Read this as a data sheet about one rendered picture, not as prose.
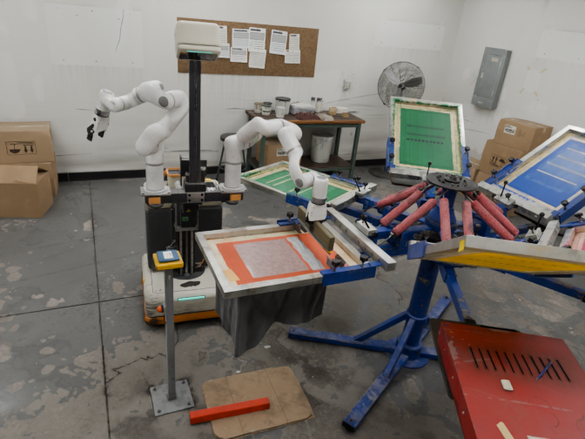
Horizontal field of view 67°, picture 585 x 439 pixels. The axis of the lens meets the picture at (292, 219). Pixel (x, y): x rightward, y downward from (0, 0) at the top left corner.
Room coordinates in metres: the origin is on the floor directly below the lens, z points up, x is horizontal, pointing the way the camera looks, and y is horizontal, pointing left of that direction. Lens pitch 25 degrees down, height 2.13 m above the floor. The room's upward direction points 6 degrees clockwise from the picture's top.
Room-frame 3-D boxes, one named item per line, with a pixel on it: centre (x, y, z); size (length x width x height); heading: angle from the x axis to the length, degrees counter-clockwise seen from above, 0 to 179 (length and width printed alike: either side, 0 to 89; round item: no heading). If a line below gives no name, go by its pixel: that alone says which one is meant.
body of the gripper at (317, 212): (2.12, -0.12, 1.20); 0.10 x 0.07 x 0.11; 116
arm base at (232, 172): (2.49, 0.38, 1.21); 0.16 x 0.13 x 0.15; 21
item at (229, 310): (1.91, 0.30, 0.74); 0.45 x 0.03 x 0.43; 26
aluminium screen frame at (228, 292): (2.04, 0.04, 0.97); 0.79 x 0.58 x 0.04; 116
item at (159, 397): (1.90, 0.60, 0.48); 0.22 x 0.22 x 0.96; 26
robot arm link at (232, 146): (2.48, 0.37, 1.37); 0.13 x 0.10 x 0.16; 145
